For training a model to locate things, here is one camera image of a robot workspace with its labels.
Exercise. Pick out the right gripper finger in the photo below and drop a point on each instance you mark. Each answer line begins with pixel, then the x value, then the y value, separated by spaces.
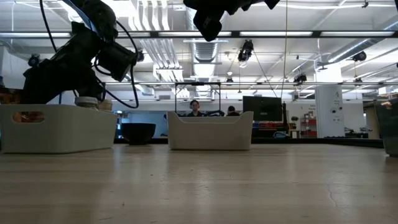
pixel 209 25

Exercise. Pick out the background black robot arm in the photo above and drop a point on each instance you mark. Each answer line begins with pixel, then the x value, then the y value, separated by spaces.
pixel 216 113

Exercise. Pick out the brown snack packet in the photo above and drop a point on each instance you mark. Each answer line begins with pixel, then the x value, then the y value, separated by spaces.
pixel 11 97

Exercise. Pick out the dark grey plastic bin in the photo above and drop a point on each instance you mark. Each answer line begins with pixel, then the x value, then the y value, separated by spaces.
pixel 388 130

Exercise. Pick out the background black frame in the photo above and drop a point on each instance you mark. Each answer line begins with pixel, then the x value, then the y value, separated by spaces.
pixel 248 83

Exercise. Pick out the black hanging camera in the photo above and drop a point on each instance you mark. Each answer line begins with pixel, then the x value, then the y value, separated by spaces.
pixel 300 78
pixel 245 51
pixel 33 60
pixel 140 56
pixel 359 56

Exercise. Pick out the person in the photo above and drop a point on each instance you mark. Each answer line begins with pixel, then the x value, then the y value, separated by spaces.
pixel 195 108
pixel 232 111

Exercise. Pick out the black light bar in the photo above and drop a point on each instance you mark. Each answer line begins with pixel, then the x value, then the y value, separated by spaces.
pixel 235 34

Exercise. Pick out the black monitor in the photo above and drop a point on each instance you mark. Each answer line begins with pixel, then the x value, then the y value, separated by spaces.
pixel 267 107

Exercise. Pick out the pale grey plastic bin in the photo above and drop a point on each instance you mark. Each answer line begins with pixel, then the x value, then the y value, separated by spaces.
pixel 211 135

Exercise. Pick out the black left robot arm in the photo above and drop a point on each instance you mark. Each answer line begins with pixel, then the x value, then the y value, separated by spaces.
pixel 99 15

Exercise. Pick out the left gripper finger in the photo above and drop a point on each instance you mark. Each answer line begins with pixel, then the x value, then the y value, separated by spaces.
pixel 90 88
pixel 46 85

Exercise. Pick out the red bowl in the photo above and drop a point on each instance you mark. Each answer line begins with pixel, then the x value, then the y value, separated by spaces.
pixel 137 133

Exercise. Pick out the seasoning jar gold lid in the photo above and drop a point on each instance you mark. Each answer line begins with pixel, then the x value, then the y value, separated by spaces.
pixel 106 105

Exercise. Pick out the red yellow ramen packet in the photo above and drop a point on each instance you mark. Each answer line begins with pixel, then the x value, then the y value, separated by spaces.
pixel 386 103

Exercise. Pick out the white pillar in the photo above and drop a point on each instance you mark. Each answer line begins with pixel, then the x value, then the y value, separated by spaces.
pixel 329 109

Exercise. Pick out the black aluminium frame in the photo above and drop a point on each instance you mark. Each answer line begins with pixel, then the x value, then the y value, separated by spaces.
pixel 342 143

